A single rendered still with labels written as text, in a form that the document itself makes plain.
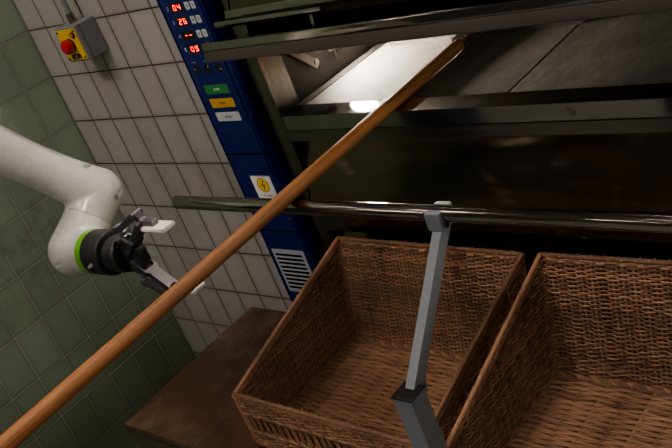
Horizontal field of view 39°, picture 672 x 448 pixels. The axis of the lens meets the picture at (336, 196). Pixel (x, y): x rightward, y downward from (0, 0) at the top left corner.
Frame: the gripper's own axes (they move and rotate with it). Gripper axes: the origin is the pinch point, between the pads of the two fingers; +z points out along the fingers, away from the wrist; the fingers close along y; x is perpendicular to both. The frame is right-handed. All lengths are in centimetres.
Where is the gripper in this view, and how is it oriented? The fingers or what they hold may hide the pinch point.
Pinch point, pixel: (181, 257)
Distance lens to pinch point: 177.3
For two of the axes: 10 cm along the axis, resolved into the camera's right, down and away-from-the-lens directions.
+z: 7.5, 0.0, -6.7
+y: 3.5, 8.5, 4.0
